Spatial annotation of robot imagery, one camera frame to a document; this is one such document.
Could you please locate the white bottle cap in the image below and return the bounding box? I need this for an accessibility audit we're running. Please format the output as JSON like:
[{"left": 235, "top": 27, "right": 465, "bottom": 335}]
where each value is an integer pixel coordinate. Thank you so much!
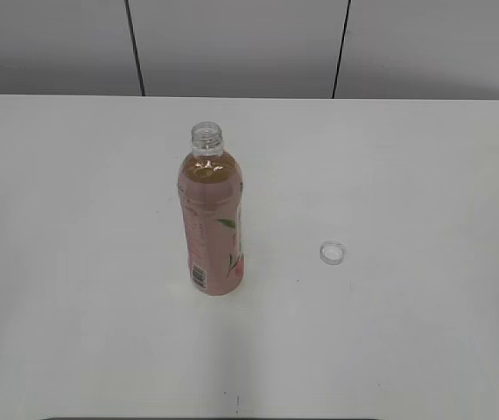
[{"left": 320, "top": 241, "right": 346, "bottom": 266}]

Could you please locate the pink label tea bottle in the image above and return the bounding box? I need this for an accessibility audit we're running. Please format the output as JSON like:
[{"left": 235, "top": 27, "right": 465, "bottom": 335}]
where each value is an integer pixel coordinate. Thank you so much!
[{"left": 177, "top": 122, "right": 244, "bottom": 296}]

